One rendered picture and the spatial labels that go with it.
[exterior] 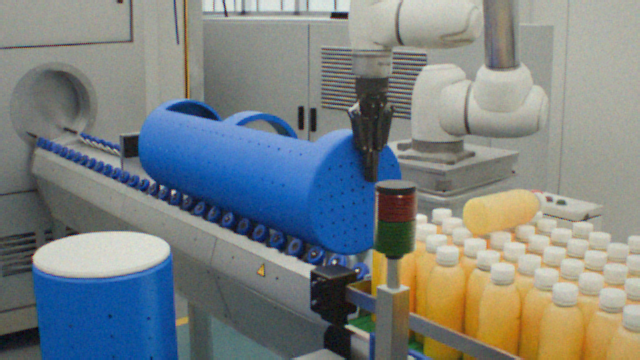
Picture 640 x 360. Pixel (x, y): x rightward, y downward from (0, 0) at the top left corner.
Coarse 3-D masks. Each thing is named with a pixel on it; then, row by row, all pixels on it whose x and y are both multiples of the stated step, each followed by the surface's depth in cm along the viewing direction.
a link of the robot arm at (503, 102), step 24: (504, 0) 204; (504, 24) 207; (504, 48) 210; (480, 72) 217; (504, 72) 212; (528, 72) 215; (480, 96) 216; (504, 96) 213; (528, 96) 213; (480, 120) 219; (504, 120) 215; (528, 120) 213
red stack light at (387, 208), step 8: (376, 192) 116; (416, 192) 116; (376, 200) 116; (384, 200) 114; (392, 200) 114; (400, 200) 114; (408, 200) 114; (416, 200) 116; (376, 208) 116; (384, 208) 115; (392, 208) 114; (400, 208) 114; (408, 208) 114; (416, 208) 116; (376, 216) 116; (384, 216) 115; (392, 216) 114; (400, 216) 114; (408, 216) 115; (416, 216) 116
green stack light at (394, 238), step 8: (376, 224) 116; (384, 224) 115; (392, 224) 115; (400, 224) 115; (408, 224) 115; (376, 232) 117; (384, 232) 115; (392, 232) 115; (400, 232) 115; (408, 232) 115; (376, 240) 117; (384, 240) 116; (392, 240) 115; (400, 240) 115; (408, 240) 116; (376, 248) 117; (384, 248) 116; (392, 248) 115; (400, 248) 115; (408, 248) 116
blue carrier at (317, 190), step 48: (144, 144) 235; (192, 144) 213; (240, 144) 196; (288, 144) 184; (336, 144) 174; (192, 192) 220; (240, 192) 194; (288, 192) 178; (336, 192) 176; (336, 240) 179
